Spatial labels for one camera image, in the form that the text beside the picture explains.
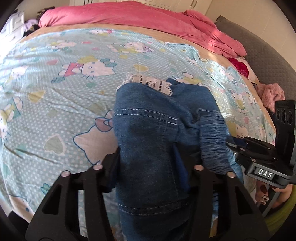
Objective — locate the pink duvet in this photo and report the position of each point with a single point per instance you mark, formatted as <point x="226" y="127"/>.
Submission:
<point x="189" y="25"/>

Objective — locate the pink fluffy garment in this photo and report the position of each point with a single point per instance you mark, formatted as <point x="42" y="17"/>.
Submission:
<point x="269" y="94"/>

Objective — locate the green sleeve forearm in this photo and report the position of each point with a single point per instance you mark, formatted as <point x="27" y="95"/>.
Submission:
<point x="276" y="220"/>

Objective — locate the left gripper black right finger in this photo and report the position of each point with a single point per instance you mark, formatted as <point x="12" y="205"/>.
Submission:
<point x="221" y="207"/>

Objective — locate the blue denim pants lace trim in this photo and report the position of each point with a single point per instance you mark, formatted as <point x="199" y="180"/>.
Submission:
<point x="158" y="123"/>

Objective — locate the white drawer dresser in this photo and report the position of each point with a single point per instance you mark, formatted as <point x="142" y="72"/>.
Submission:
<point x="13" y="28"/>

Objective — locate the white built-in wardrobe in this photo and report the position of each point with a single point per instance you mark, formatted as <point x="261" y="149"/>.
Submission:
<point x="172" y="5"/>

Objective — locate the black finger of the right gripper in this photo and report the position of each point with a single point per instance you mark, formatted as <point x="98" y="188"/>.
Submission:
<point x="252" y="151"/>

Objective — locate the right hand painted nails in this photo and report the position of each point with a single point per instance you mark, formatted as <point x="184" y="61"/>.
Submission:
<point x="262" y="193"/>

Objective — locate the grey quilted headboard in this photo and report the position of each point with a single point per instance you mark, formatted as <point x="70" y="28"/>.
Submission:
<point x="268" y="64"/>

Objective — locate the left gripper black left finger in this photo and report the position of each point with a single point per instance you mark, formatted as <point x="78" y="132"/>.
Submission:
<point x="57" y="216"/>

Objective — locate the tan bed sheet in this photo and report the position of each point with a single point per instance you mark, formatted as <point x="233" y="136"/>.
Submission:
<point x="161" y="36"/>

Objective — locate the Hello Kitty light blue blanket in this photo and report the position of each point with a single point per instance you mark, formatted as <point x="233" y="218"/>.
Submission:
<point x="57" y="99"/>

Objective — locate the red floral pillow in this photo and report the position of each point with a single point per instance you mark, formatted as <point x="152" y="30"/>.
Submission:
<point x="240" y="66"/>

